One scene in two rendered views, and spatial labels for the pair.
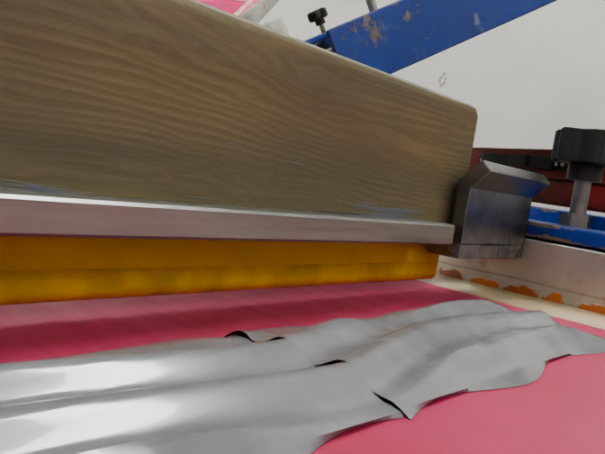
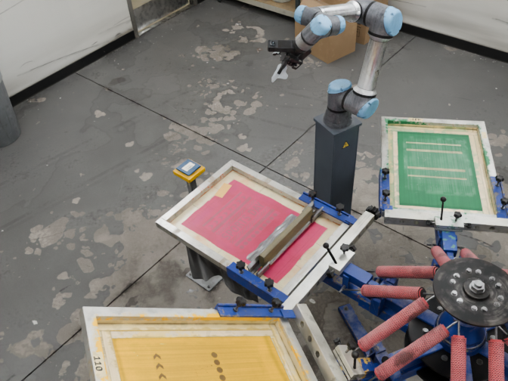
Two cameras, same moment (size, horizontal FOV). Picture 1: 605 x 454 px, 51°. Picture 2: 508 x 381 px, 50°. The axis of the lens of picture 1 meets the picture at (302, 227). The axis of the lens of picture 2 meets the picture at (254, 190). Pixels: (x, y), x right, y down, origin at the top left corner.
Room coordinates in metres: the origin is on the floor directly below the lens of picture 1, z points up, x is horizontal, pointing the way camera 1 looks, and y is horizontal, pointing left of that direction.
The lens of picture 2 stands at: (1.90, -0.04, 2.96)
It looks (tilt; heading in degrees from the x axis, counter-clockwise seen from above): 44 degrees down; 182
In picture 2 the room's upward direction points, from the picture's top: 4 degrees counter-clockwise
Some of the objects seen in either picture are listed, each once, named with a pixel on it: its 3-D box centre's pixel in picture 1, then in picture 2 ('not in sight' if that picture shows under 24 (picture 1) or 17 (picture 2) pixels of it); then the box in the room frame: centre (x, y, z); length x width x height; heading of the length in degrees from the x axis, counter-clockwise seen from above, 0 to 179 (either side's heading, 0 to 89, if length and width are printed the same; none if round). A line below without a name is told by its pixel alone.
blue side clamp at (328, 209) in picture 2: not in sight; (325, 211); (0.03, 0.25, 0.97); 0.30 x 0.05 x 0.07; 49
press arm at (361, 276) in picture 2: not in sight; (351, 273); (0.45, 0.32, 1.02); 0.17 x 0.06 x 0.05; 49
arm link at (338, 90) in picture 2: not in sight; (340, 94); (-0.41, 0.37, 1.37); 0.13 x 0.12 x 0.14; 43
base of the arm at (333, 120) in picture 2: not in sight; (338, 112); (-0.41, 0.36, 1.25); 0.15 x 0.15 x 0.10
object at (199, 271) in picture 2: not in sight; (221, 274); (0.21, -0.29, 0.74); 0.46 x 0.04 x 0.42; 49
